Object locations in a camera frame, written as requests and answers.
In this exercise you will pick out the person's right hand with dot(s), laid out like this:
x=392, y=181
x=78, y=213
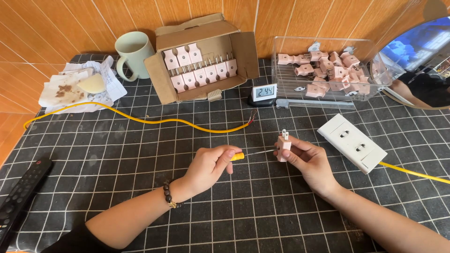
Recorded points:
x=313, y=165

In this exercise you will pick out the person's left hand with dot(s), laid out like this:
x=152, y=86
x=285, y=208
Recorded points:
x=202, y=168

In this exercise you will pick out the single pink plug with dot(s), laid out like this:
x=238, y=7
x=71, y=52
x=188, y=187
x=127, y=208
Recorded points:
x=283, y=144

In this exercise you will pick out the clear plastic bar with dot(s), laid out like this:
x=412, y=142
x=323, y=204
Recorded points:
x=316, y=103

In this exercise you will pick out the black grid table mat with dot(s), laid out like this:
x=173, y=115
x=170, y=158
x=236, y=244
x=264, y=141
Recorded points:
x=246, y=218

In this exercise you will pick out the beige ribbed clip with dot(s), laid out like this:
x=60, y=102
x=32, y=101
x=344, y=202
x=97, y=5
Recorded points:
x=214, y=95

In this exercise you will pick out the white digital clock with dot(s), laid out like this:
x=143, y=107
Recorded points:
x=264, y=92

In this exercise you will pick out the clear plastic container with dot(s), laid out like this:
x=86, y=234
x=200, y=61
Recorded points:
x=286, y=79

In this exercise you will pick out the rows of boxed pink plugs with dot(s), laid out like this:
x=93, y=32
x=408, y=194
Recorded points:
x=197, y=75

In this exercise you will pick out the loose heap of pink plugs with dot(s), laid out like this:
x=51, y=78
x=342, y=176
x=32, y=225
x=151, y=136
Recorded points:
x=334, y=72

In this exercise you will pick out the crumpled white paper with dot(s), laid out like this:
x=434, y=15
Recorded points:
x=114, y=88

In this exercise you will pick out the brown cardboard box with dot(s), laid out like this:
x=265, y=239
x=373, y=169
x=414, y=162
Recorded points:
x=246, y=52

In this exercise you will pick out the pale green mug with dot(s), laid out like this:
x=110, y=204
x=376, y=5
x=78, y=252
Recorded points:
x=135, y=52

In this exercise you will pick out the pale yellow scrap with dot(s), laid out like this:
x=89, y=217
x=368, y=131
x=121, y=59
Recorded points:
x=92, y=84

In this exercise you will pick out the person's black sleeve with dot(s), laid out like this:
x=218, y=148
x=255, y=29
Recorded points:
x=82, y=242

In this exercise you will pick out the round mirror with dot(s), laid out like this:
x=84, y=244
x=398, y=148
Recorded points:
x=418, y=63

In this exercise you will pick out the white tissue with brown crumbs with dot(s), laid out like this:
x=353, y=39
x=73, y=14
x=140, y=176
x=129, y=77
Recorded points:
x=63, y=91

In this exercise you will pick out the black remote control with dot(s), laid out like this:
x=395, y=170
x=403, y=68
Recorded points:
x=21, y=191

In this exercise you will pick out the white wall socket block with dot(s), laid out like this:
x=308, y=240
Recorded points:
x=351, y=142

